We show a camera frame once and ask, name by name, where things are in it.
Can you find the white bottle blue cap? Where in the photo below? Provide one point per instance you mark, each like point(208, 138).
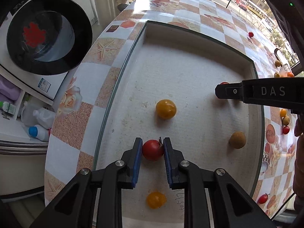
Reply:
point(39, 132)

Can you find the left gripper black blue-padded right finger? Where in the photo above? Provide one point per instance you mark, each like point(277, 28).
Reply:
point(211, 198)

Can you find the patterned vinyl tablecloth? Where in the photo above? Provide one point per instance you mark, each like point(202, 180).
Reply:
point(74, 134)

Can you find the yellow tomato with calyx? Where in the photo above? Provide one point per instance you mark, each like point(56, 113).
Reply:
point(166, 109)

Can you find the white plastic jug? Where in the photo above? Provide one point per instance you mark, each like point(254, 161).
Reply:
point(32, 114)

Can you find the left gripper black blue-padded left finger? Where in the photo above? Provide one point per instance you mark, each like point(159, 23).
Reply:
point(94, 197)

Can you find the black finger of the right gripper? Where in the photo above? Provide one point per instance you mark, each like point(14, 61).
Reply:
point(286, 92)

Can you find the brown longan centre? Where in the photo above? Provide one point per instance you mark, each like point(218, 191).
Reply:
point(286, 120)

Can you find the yellow tomato beside bowl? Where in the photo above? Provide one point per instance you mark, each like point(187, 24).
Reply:
point(276, 75)

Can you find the brown longan in tray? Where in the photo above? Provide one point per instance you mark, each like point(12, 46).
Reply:
point(237, 140)

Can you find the orange-yellow tomato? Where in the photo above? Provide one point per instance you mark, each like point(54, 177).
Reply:
point(156, 200)

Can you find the white shallow tray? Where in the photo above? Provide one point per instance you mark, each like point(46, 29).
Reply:
point(171, 62)

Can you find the brown longan behind bowl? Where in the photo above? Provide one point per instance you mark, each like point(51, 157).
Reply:
point(277, 63)

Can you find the long wooden shoehorn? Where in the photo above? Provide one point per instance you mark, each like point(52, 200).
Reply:
point(280, 56)

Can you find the glass fruit bowl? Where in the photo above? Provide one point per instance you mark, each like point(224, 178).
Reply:
point(284, 70)

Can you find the white washing machine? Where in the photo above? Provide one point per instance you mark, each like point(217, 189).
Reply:
point(42, 40)

